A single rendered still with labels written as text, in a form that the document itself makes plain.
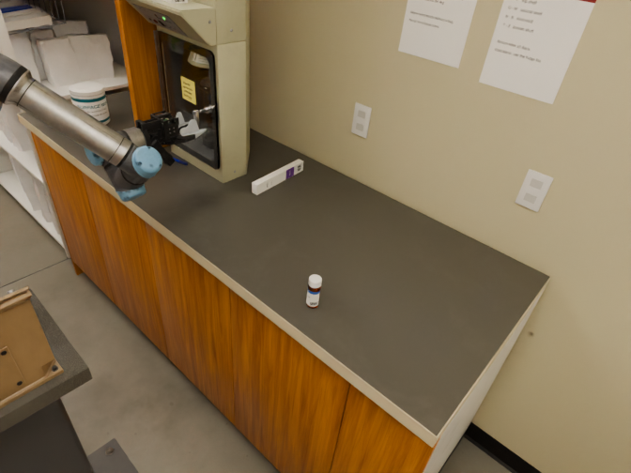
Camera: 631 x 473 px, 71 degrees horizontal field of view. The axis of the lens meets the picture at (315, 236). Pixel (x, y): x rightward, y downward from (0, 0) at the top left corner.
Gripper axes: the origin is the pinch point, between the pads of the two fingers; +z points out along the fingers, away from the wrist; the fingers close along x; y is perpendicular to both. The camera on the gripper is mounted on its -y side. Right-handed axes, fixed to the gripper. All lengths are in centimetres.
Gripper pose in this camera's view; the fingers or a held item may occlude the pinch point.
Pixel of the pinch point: (196, 129)
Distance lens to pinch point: 153.8
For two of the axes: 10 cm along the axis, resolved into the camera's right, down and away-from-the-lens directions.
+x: -7.4, -4.5, 4.9
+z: 6.6, -4.0, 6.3
